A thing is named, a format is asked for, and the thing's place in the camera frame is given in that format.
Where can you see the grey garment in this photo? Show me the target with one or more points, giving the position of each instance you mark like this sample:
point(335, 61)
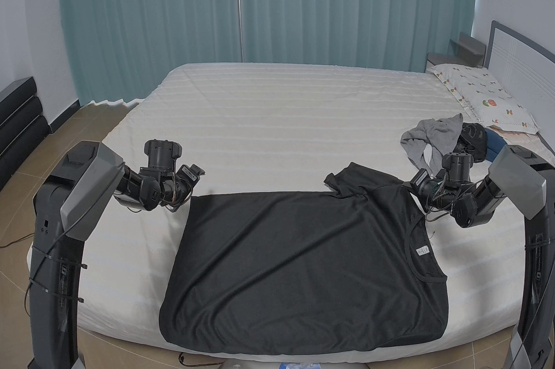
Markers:
point(433, 133)

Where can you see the grey bedside table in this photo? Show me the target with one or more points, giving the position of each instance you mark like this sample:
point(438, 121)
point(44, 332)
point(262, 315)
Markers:
point(466, 44)

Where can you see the black chest of drawers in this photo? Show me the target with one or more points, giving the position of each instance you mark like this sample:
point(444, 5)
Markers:
point(19, 128)

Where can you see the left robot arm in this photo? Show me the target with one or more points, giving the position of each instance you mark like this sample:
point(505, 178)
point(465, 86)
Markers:
point(82, 185)

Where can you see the black shiny garment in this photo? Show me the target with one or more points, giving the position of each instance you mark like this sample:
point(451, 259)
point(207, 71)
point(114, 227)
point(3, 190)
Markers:
point(472, 139)

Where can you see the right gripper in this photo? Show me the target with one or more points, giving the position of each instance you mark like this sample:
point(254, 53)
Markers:
point(420, 181)

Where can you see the bed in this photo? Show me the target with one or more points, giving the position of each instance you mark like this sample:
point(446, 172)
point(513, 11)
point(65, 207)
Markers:
point(282, 120)

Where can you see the dark blue garment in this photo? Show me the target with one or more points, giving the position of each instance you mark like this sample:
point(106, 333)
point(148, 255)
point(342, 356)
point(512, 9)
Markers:
point(494, 144)

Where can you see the white printed pillow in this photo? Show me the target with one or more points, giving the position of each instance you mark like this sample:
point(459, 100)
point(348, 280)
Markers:
point(481, 94)

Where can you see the black T-shirt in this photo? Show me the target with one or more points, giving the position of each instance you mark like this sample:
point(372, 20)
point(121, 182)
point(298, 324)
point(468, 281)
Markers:
point(303, 267)

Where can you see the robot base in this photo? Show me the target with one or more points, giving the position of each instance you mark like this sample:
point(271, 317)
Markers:
point(299, 365)

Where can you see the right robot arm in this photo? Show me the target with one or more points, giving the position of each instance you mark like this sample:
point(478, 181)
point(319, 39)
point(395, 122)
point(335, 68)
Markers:
point(516, 180)

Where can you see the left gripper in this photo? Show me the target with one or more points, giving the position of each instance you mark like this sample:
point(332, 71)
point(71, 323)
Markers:
point(187, 177)

